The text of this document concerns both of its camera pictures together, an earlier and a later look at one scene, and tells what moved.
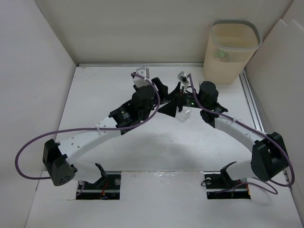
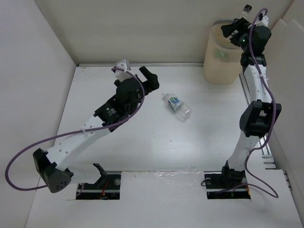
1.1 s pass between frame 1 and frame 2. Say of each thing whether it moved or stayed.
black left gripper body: moved
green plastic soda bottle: stayed
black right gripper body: moved
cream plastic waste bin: stayed
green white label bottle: stayed
